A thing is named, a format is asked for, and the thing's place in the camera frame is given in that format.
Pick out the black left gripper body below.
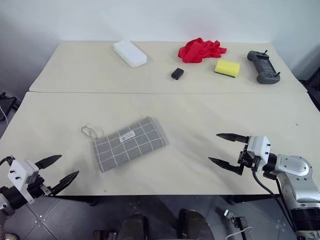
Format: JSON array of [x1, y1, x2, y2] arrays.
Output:
[[25, 174, 54, 199]]

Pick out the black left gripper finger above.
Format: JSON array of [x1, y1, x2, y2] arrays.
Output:
[[50, 170, 80, 196], [34, 154, 63, 171]]

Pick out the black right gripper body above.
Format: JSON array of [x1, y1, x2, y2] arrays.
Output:
[[237, 143, 262, 176]]

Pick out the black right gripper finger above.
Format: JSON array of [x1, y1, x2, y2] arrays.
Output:
[[216, 133, 250, 145], [208, 156, 245, 176]]

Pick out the grey checkered pouch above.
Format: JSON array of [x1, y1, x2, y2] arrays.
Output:
[[80, 115, 170, 173]]

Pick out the black floor stand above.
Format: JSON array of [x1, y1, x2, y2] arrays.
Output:
[[231, 216, 251, 240]]

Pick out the dark rounded shape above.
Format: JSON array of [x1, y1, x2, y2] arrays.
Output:
[[177, 208, 214, 240], [116, 212, 149, 240]]

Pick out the yellow sponge with dark base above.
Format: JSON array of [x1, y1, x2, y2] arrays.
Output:
[[214, 58, 241, 79]]

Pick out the grey handheld remote controller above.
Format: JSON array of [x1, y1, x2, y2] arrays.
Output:
[[246, 49, 282, 85]]

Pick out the small black battery block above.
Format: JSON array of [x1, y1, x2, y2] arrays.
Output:
[[170, 67, 185, 81]]

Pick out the red crumpled cloth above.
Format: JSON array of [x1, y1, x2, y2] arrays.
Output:
[[177, 37, 228, 64]]

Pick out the white rectangular plastic box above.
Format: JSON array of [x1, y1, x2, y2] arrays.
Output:
[[112, 40, 148, 68]]

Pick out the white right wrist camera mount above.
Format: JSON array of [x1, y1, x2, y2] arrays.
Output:
[[246, 136, 272, 164]]

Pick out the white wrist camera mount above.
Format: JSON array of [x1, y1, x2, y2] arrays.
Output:
[[246, 136, 272, 164], [7, 159, 40, 205]]

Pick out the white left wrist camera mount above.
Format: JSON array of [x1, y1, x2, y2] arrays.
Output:
[[7, 159, 40, 205]]

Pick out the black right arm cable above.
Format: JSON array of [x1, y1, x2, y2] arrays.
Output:
[[251, 169, 299, 233]]

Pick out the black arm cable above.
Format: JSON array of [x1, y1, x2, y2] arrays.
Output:
[[251, 169, 299, 233], [0, 155, 15, 166]]

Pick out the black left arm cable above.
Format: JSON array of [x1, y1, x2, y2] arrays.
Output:
[[0, 155, 15, 166]]

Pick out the white plug with cable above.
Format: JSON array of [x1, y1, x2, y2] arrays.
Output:
[[223, 209, 254, 240]]

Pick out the black floor equipment with cable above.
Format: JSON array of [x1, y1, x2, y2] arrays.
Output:
[[0, 91, 20, 123]]

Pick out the black table frame bar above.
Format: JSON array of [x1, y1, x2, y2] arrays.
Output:
[[41, 193, 282, 206]]

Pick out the dark furniture at wall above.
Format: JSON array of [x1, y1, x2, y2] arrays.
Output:
[[299, 44, 320, 112]]

